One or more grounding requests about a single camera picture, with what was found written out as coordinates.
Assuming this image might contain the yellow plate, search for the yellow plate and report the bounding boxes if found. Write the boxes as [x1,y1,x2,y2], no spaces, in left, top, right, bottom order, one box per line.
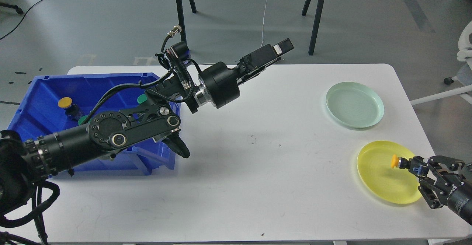
[356,140,422,205]

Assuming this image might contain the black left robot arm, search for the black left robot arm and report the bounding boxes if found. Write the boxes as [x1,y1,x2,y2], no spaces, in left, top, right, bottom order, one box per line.
[1,25,294,245]

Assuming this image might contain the green push button back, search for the green push button back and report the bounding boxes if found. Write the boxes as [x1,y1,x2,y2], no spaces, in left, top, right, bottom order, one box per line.
[137,94,149,106]

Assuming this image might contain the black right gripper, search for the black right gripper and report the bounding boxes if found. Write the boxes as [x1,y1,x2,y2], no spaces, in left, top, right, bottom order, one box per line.
[409,155,472,225]

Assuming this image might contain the green push button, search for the green push button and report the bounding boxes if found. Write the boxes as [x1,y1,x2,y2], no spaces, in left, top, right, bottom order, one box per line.
[77,115,88,126]
[137,94,149,106]

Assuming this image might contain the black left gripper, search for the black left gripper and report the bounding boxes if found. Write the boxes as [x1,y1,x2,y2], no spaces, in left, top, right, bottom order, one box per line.
[199,38,294,109]

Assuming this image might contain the black tripod legs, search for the black tripod legs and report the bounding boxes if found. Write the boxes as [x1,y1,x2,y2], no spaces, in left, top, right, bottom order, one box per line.
[176,0,197,42]
[302,0,325,56]

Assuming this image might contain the yellow push button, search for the yellow push button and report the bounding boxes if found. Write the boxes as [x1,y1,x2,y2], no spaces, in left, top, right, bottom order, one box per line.
[57,97,84,121]
[390,154,422,175]

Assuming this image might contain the black tripod legs left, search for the black tripod legs left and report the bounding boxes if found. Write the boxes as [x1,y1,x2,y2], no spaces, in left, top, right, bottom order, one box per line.
[176,0,197,42]

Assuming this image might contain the blue plastic bin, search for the blue plastic bin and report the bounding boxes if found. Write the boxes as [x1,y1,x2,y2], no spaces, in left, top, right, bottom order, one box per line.
[8,73,176,175]

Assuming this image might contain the black tripod legs right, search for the black tripod legs right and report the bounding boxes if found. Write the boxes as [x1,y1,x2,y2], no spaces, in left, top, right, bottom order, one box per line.
[302,0,325,56]

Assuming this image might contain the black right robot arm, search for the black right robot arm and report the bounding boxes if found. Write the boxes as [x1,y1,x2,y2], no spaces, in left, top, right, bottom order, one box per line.
[406,155,472,225]

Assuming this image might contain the green push button front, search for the green push button front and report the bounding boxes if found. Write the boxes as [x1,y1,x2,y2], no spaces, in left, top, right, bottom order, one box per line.
[77,115,88,126]

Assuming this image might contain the white cable with plug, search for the white cable with plug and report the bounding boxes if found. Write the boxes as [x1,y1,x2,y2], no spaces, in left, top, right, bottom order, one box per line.
[260,0,271,48]

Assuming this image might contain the white chair base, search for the white chair base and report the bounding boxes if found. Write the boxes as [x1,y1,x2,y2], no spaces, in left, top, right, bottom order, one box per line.
[410,22,472,105]

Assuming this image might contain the light green plate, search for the light green plate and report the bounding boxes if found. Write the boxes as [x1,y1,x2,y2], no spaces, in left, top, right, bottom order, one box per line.
[324,82,385,129]

